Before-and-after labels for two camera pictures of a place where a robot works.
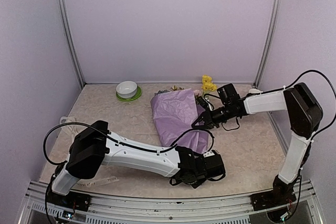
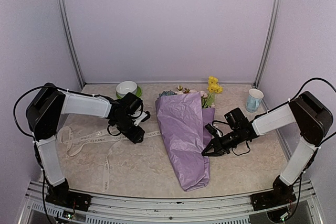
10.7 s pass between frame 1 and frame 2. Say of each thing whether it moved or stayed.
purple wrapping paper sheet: moved
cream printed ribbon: moved
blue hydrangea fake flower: moved
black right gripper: moved
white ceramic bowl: stayed
